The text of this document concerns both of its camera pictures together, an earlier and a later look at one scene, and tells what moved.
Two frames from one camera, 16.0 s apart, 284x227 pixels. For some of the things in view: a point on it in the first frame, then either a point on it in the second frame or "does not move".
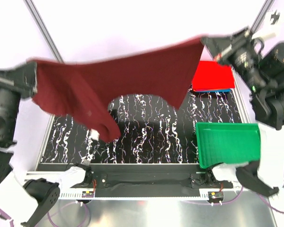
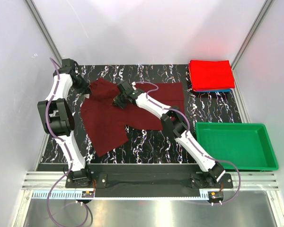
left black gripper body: x=2 y=80 → x=80 y=85
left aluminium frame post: x=41 y=26 does not move
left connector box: x=86 y=194 does not move
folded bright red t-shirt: x=209 y=75 does not move
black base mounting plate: x=146 y=180 does not move
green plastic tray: x=224 y=143 does not move
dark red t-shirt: x=78 y=93 → x=106 y=122
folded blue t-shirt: x=214 y=91 does not move
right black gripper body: x=236 y=51 → x=120 y=101
